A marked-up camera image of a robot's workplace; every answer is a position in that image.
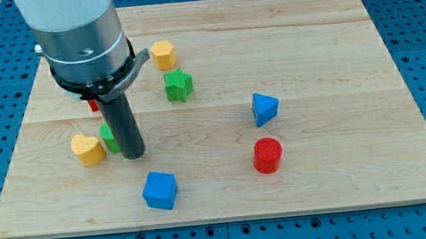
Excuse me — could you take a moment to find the black clamp ring with lever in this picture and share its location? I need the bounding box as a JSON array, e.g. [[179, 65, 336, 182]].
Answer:
[[47, 37, 155, 109]]

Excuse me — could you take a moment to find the blue cube block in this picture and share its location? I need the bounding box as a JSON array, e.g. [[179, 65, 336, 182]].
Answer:
[[142, 172, 178, 210]]

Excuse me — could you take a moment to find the yellow heart block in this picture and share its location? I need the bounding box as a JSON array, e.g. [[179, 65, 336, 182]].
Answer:
[[71, 133, 106, 167]]

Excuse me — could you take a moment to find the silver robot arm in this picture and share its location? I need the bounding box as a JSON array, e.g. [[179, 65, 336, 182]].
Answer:
[[14, 0, 131, 98]]

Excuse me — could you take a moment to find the wooden board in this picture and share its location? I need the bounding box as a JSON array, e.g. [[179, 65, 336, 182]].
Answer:
[[0, 0, 426, 239]]

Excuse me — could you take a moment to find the red cylinder block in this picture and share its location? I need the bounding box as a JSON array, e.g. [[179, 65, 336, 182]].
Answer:
[[253, 137, 283, 174]]

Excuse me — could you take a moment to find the green star block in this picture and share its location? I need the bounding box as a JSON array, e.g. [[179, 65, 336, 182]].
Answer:
[[163, 68, 193, 102]]

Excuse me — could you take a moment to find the red block behind arm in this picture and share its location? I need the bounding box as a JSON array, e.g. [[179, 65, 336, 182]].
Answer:
[[87, 99, 99, 112]]

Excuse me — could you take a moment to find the yellow hexagon block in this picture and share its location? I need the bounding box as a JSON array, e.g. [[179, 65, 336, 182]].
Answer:
[[150, 40, 176, 71]]

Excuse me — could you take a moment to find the green circle block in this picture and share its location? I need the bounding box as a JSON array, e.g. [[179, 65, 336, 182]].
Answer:
[[99, 121, 121, 153]]

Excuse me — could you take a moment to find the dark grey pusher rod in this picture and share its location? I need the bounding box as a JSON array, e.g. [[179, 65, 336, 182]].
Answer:
[[96, 94, 146, 160]]

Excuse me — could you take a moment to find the blue triangle block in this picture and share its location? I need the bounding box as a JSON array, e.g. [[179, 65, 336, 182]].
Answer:
[[251, 93, 279, 127]]

